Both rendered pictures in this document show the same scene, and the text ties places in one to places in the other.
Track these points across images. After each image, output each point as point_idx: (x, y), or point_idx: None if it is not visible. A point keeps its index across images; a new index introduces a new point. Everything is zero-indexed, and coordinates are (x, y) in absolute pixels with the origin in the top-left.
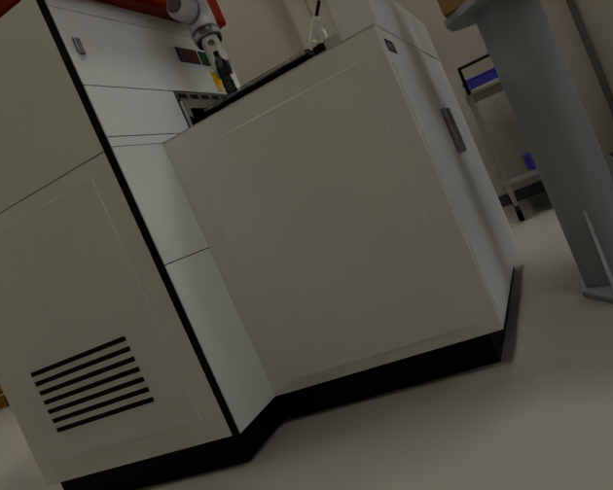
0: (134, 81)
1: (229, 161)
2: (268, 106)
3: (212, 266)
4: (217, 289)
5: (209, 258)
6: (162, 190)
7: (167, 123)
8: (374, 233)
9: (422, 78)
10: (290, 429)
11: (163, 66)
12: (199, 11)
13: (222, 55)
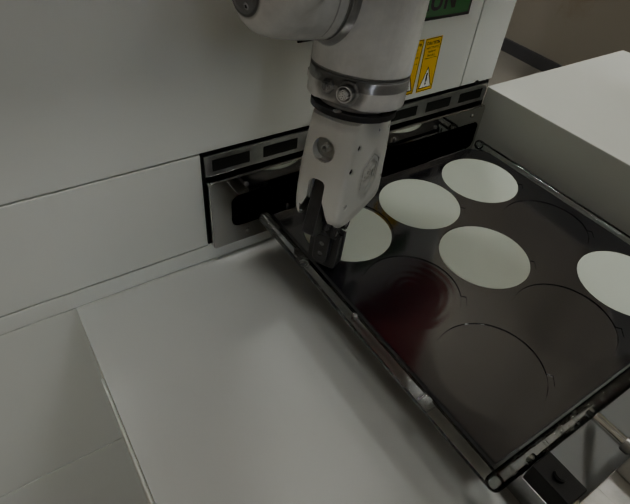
0: (28, 178)
1: (140, 480)
2: None
3: (116, 458)
4: (109, 481)
5: (116, 450)
6: (25, 402)
7: (124, 255)
8: None
9: None
10: None
11: (202, 84)
12: (350, 27)
13: (327, 207)
